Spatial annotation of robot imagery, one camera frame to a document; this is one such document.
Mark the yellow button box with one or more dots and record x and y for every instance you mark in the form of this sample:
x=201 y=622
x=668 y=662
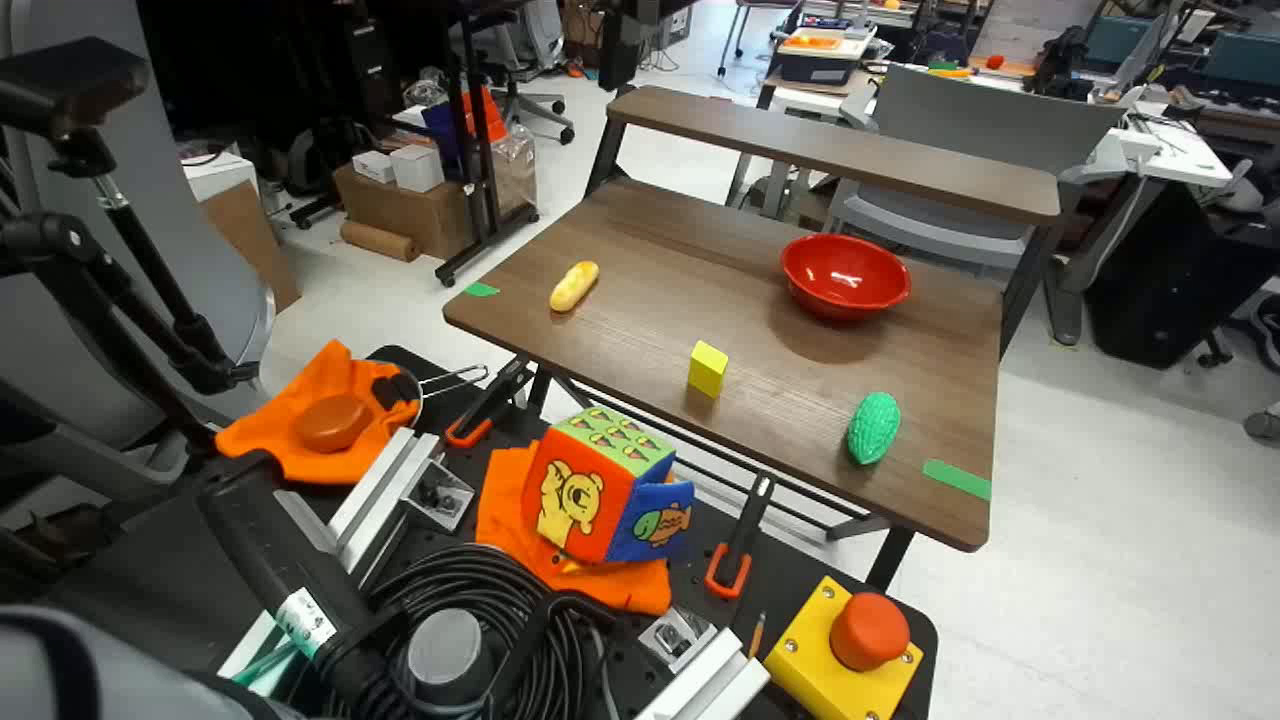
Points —
x=807 y=664

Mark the black bin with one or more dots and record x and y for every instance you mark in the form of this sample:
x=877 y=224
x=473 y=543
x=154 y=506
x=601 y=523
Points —
x=1162 y=286

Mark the small green tape mark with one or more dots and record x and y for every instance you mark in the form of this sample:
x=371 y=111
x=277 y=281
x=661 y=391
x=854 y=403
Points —
x=481 y=291

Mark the printed marker tag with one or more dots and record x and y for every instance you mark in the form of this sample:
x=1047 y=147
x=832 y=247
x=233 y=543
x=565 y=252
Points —
x=439 y=497
x=679 y=643

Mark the yellow plastic bread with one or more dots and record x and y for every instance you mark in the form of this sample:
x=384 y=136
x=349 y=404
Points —
x=575 y=286

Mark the red bowl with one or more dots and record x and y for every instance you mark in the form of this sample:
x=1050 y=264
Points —
x=846 y=275

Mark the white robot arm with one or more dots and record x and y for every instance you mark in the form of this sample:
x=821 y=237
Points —
x=65 y=664

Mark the orange black clamp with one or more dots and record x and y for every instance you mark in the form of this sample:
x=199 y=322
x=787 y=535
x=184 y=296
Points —
x=470 y=427
x=730 y=566

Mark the black robot cart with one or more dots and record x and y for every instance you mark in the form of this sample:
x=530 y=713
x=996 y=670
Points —
x=787 y=585

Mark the tall cardboard box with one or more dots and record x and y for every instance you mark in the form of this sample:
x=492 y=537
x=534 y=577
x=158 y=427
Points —
x=252 y=234

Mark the colourful picture cube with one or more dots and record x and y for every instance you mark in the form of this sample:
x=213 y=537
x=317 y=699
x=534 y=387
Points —
x=592 y=493

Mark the black camera on tripod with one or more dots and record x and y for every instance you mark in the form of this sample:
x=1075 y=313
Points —
x=65 y=81

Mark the crumpled orange cloth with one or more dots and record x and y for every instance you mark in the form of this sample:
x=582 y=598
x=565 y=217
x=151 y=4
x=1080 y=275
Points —
x=312 y=377

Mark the yellow block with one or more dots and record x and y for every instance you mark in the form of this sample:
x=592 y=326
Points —
x=706 y=370

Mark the white boxes on cardboard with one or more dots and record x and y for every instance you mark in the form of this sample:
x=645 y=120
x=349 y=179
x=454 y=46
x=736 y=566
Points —
x=403 y=166

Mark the green white connector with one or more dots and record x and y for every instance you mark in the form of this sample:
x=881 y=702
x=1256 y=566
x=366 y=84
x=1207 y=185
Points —
x=305 y=622

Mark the long green tape strip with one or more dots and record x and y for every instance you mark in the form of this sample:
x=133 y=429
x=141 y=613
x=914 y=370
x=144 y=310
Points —
x=959 y=479

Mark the aluminium extrusion bar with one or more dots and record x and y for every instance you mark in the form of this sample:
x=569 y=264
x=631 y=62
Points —
x=384 y=484
x=713 y=680

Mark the white desk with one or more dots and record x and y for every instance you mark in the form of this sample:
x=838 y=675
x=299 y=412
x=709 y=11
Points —
x=1162 y=155

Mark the red emergency button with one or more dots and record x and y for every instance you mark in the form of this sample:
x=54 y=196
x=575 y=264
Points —
x=868 y=629

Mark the dark wooden table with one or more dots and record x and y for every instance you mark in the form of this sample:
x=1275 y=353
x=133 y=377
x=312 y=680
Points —
x=665 y=304

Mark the green toy corn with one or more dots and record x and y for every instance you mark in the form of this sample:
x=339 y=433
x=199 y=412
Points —
x=873 y=429

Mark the black floor stand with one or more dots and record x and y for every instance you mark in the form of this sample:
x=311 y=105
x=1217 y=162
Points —
x=476 y=162

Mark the cardboard tube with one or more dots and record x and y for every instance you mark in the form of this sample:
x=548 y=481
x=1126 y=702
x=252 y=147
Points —
x=377 y=243

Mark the raised wooden shelf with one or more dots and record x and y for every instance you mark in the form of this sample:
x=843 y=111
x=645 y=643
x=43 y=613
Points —
x=827 y=147

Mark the grey chair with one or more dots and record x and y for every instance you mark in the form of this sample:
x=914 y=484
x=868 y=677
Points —
x=963 y=125

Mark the grey round puck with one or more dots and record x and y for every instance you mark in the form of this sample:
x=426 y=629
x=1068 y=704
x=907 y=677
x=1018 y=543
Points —
x=446 y=647

